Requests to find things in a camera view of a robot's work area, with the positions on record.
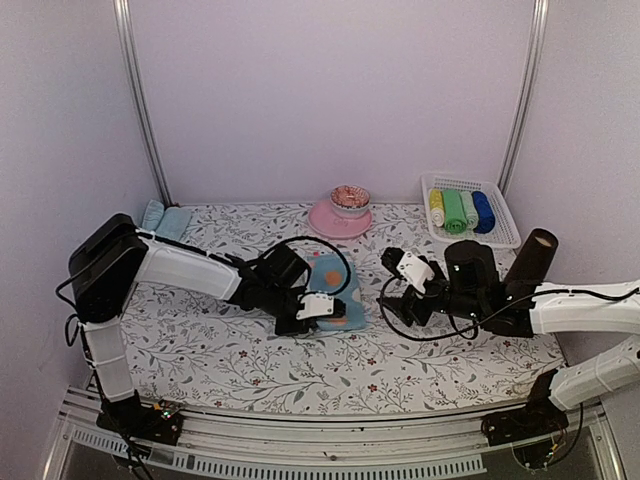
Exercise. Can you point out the pale green rolled towel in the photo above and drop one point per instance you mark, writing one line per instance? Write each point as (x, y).
(471, 214)

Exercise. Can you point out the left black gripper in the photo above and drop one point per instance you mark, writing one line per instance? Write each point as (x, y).
(283, 329)

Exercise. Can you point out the dark brown cup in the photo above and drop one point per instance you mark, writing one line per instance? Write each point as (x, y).
(534, 259)

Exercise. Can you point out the left aluminium post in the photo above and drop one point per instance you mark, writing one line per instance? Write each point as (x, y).
(124, 26)

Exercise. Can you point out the right aluminium post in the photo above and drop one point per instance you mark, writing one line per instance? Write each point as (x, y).
(531, 68)

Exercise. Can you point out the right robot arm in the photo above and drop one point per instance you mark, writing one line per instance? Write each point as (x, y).
(522, 305)

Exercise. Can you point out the aluminium post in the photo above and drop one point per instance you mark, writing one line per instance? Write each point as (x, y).
(124, 26)
(531, 68)

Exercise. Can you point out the patterned bowl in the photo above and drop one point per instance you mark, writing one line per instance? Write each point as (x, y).
(350, 201)

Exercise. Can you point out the pink plate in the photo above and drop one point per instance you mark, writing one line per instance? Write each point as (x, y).
(324, 221)

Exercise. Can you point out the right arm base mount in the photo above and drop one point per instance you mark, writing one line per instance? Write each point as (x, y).
(531, 420)

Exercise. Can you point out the white plastic basket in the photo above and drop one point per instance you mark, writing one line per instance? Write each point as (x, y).
(504, 235)

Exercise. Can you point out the aluminium front rail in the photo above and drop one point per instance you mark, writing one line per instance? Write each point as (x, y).
(219, 444)

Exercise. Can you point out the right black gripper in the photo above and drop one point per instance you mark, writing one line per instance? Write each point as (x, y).
(407, 309)

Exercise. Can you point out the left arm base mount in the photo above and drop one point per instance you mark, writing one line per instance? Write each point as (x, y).
(131, 419)

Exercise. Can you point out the light blue towel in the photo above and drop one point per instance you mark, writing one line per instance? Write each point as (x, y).
(167, 222)

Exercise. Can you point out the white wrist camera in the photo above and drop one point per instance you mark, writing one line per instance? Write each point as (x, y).
(321, 305)
(409, 267)

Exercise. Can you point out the blue rolled towel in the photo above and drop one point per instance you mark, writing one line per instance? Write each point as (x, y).
(486, 217)

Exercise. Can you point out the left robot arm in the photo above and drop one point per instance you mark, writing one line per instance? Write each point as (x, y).
(118, 256)

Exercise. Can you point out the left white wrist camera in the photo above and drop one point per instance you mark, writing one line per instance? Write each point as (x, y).
(321, 305)

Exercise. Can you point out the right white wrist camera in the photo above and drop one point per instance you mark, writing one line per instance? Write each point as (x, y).
(409, 267)

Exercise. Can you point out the yellow rolled towel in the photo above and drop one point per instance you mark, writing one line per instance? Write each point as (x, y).
(436, 207)

